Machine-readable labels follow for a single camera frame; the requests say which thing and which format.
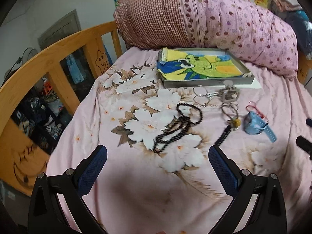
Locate rolled pink dotted quilt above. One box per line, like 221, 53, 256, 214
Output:
114, 0, 298, 79

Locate short black bead bracelet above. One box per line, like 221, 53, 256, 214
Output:
214, 124, 232, 146

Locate red string bracelet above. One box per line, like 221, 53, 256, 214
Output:
245, 101, 268, 120

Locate silver ring bangle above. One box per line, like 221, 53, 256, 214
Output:
193, 95, 210, 107
193, 85, 208, 97

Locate standing fan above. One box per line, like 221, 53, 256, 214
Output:
1, 47, 38, 86

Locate hair tie with yellow bead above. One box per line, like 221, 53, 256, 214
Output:
220, 102, 242, 130

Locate cluttered shelf items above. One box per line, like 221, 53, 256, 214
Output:
11, 51, 94, 154

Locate long black bead necklace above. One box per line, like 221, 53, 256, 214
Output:
152, 102, 204, 154

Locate white patterned hair clip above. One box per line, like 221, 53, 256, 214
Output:
208, 91, 219, 97

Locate pink floral bed sheet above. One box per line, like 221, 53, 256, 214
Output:
47, 48, 311, 233

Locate grey tray box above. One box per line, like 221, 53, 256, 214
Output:
157, 48, 261, 89

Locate dark blue bag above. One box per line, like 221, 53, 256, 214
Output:
285, 10, 311, 60

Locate wooden bed headboard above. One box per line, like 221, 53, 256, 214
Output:
1, 21, 123, 196

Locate pink folded cloth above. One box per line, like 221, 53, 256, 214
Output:
268, 0, 302, 12

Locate blue wrist watch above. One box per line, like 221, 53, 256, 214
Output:
243, 111, 277, 143

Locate grey door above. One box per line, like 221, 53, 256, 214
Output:
38, 9, 81, 50

